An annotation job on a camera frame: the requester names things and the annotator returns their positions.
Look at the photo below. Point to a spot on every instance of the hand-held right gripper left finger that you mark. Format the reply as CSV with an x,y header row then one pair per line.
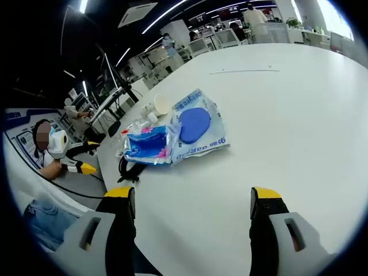
x,y
118,230

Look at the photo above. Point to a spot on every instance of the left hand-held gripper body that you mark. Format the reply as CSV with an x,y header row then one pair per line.
x,y
57,143

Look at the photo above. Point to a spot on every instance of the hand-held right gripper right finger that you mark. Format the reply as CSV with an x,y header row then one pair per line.
x,y
264,235

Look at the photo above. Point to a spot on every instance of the clear plastic bottle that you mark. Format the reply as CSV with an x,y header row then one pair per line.
x,y
135,126

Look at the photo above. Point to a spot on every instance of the blue pink tissue packet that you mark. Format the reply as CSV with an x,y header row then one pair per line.
x,y
146,143

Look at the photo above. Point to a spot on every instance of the white leaf-print paper cup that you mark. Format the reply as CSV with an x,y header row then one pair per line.
x,y
161,105

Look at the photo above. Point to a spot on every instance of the blue puff plastic packet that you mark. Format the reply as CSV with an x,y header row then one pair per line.
x,y
195,128

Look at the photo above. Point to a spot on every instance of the person's left hand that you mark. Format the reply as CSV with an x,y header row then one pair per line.
x,y
50,172

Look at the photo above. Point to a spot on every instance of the blue white display board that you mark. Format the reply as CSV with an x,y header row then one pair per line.
x,y
26,138

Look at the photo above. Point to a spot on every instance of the person's white jacket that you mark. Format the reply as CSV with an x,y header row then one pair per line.
x,y
28,184

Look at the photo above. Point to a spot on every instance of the person's blue jeans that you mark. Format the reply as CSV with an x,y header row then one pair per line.
x,y
46,221

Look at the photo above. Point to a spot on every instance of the black tripod stand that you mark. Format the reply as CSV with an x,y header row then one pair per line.
x,y
120,83

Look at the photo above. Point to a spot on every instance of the white table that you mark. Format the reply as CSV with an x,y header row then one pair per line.
x,y
287,129

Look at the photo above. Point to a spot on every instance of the ceiling light strip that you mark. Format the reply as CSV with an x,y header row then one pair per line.
x,y
164,15
83,5

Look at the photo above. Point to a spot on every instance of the ceiling air vent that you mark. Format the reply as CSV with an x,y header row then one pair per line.
x,y
138,14

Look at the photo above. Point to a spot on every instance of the white mesh office chair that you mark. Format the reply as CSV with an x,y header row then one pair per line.
x,y
228,38
201,46

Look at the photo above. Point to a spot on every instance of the green potted plant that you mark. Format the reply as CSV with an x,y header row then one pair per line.
x,y
293,23

